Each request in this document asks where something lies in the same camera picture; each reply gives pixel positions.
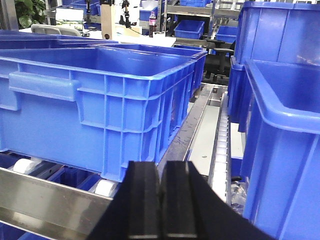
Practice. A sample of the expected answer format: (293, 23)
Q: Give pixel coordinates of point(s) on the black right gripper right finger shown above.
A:
(191, 210)

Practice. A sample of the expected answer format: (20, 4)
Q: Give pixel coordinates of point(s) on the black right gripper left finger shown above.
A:
(133, 214)

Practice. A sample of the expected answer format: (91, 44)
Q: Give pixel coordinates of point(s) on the blue lower-right front bin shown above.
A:
(282, 150)

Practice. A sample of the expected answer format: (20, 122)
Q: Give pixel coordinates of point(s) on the blue bin on far shelf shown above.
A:
(189, 29)

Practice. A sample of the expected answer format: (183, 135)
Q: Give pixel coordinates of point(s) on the large blue upper bin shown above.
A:
(275, 32)

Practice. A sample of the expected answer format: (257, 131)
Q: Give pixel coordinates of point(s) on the white roller track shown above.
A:
(221, 145)

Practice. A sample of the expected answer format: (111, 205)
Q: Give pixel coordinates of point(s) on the clear plastic bags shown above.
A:
(238, 196)

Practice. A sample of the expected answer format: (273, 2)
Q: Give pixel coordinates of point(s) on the blue ribbed upper-left crate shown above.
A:
(92, 108)

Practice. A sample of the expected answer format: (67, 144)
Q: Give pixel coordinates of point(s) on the black office chair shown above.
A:
(218, 59)

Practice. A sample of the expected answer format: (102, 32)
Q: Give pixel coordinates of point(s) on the purple drink bottle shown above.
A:
(152, 24)

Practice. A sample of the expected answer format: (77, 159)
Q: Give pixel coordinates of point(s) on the tall cardboard piece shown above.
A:
(107, 18)

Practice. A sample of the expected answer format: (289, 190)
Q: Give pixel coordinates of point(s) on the green potted plant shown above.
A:
(29, 12)

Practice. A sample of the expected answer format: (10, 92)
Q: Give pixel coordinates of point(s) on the steel lane guide rail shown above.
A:
(179, 149)

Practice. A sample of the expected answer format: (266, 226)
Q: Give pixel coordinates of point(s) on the stainless steel shelf rail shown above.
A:
(48, 209)

